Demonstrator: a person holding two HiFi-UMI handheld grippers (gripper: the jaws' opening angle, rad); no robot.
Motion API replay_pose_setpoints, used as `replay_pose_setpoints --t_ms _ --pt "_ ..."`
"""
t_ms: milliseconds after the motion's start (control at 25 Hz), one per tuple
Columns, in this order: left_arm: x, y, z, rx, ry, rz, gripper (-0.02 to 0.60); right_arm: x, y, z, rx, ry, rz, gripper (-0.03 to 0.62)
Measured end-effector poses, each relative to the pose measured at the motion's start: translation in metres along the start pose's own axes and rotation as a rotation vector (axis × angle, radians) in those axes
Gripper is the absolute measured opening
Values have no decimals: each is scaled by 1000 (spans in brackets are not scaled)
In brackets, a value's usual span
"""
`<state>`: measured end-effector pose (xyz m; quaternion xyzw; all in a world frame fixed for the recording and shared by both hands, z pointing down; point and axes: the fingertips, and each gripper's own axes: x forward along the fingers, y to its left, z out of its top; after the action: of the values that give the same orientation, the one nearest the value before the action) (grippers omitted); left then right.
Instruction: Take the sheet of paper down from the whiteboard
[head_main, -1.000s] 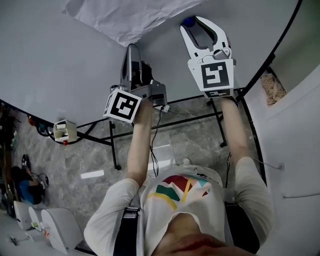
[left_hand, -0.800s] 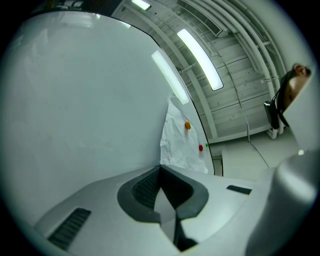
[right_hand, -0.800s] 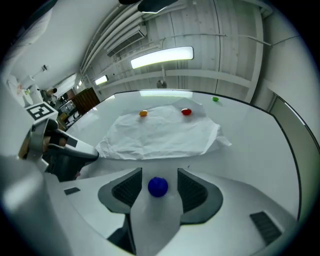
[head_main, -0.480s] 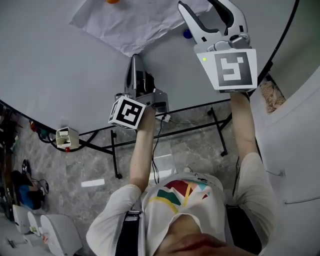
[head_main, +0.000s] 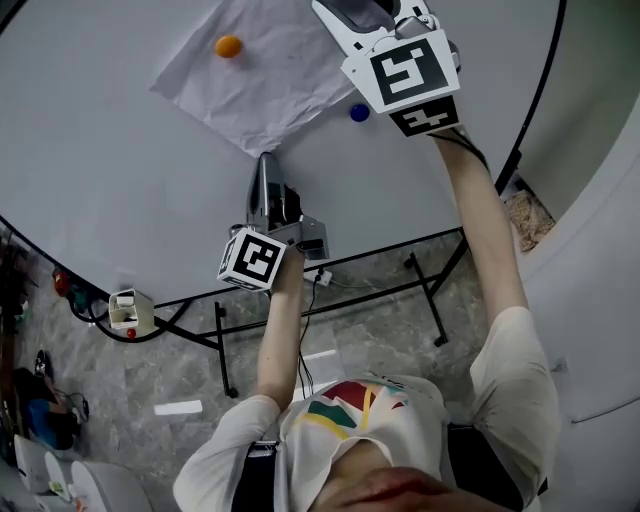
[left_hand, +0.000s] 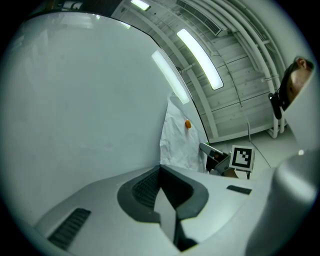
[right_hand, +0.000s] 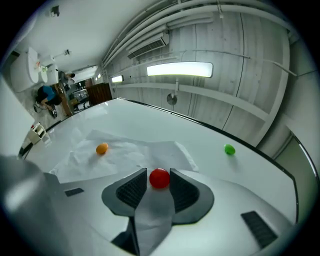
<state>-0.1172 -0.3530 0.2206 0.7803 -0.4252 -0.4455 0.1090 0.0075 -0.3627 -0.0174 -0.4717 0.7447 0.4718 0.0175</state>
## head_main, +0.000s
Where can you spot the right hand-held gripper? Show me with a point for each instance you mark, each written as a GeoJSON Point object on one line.
{"type": "Point", "coordinates": [410, 70]}

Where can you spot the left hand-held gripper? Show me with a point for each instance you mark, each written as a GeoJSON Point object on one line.
{"type": "Point", "coordinates": [255, 257]}

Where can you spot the blue round magnet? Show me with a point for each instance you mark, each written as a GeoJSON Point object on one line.
{"type": "Point", "coordinates": [359, 112]}

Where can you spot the white paper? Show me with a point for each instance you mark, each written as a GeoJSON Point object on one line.
{"type": "Point", "coordinates": [275, 90]}

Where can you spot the orange round magnet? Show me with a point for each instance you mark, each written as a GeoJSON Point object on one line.
{"type": "Point", "coordinates": [228, 46]}

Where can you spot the person's right forearm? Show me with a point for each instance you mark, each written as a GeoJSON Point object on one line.
{"type": "Point", "coordinates": [490, 240]}

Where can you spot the person's left forearm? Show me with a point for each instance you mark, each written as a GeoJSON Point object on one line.
{"type": "Point", "coordinates": [282, 325]}

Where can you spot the white plastic holder box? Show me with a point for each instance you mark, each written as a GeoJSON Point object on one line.
{"type": "Point", "coordinates": [137, 302]}

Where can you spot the red and teal power tool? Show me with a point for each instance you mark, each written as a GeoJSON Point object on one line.
{"type": "Point", "coordinates": [70, 292]}

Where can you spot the beige woven basket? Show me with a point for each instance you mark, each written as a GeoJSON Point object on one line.
{"type": "Point", "coordinates": [530, 222]}

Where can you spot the person's white printed t-shirt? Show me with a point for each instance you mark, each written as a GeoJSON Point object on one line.
{"type": "Point", "coordinates": [400, 425]}

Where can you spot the black shoe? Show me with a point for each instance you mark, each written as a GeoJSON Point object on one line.
{"type": "Point", "coordinates": [43, 364]}

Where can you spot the dark cluttered workbench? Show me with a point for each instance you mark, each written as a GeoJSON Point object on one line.
{"type": "Point", "coordinates": [10, 325]}

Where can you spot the blue and black bag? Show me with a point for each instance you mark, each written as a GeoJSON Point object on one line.
{"type": "Point", "coordinates": [42, 415]}

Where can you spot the person's head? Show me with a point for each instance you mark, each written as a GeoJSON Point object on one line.
{"type": "Point", "coordinates": [400, 490]}

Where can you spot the white rounded cabinet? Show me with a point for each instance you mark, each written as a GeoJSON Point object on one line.
{"type": "Point", "coordinates": [115, 487]}
{"type": "Point", "coordinates": [57, 477]}
{"type": "Point", "coordinates": [30, 465]}

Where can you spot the white wall socket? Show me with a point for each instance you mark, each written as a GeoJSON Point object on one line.
{"type": "Point", "coordinates": [561, 365]}

